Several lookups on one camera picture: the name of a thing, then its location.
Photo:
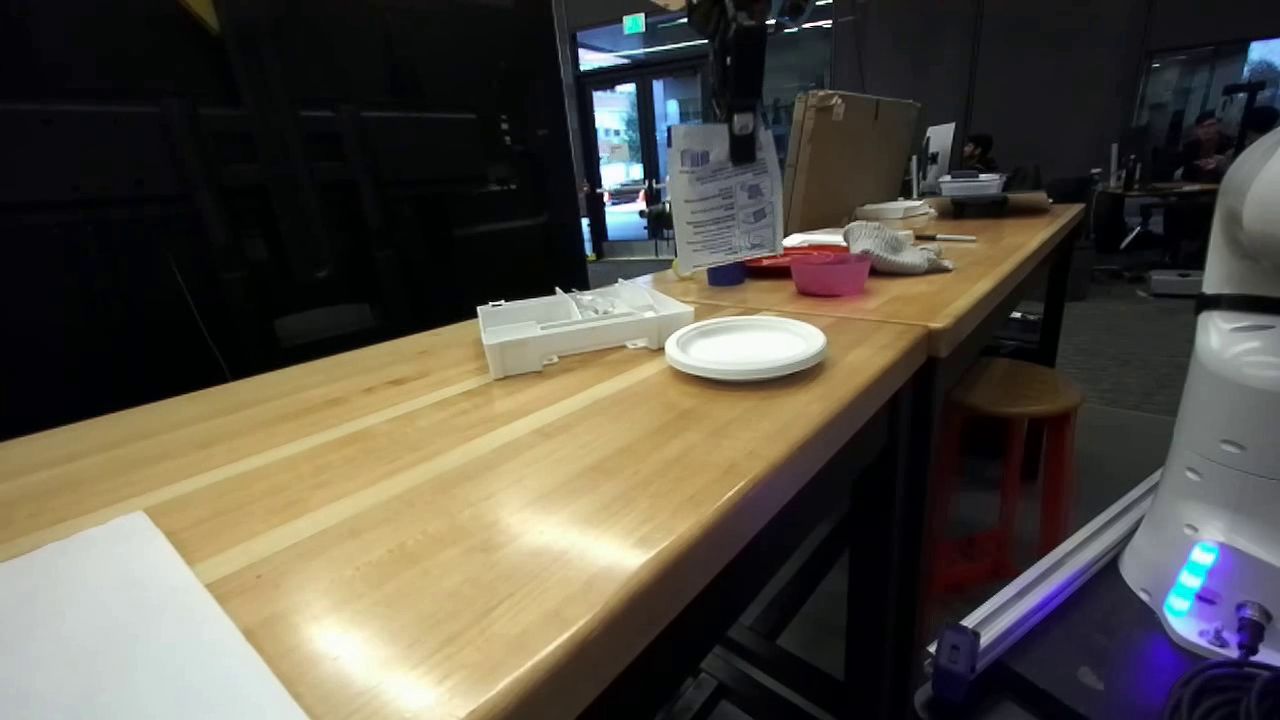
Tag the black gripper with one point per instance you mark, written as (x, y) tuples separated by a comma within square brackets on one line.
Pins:
[(737, 12)]

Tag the white printed packet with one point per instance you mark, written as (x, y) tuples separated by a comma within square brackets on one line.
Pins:
[(725, 206)]

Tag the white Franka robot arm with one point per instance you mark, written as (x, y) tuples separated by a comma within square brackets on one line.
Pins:
[(1222, 464)]

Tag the red plate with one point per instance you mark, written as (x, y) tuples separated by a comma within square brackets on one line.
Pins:
[(765, 266)]

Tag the white paper plate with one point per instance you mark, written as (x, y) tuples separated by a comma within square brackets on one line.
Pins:
[(747, 344)]

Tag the green exit sign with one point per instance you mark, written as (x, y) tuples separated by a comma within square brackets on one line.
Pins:
[(633, 23)]

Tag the large cardboard box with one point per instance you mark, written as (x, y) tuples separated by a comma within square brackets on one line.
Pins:
[(844, 159)]

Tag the pink plastic bowl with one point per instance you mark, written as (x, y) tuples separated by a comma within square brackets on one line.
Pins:
[(828, 273)]

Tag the grey knitted cloth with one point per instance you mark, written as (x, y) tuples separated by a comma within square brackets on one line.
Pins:
[(896, 250)]

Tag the seated background person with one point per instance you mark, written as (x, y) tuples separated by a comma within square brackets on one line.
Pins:
[(983, 154)]

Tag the white plastic tray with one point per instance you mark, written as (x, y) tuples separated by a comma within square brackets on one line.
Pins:
[(562, 332)]

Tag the wooden stool red legs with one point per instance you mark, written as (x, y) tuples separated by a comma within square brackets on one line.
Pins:
[(1016, 403)]

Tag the white paper sheet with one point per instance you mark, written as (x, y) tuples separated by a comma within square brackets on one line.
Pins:
[(114, 633)]

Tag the aluminium rail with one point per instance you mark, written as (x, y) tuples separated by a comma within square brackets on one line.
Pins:
[(1032, 592)]

